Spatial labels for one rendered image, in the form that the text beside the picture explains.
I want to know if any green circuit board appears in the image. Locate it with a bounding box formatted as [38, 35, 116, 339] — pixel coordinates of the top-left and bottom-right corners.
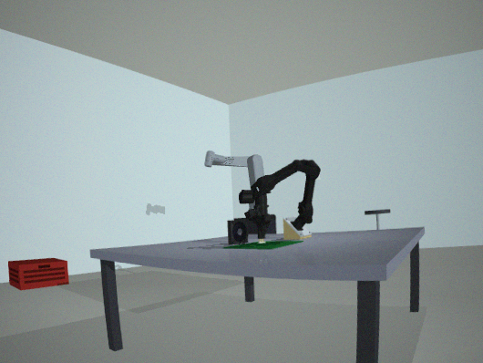
[223, 239, 303, 250]

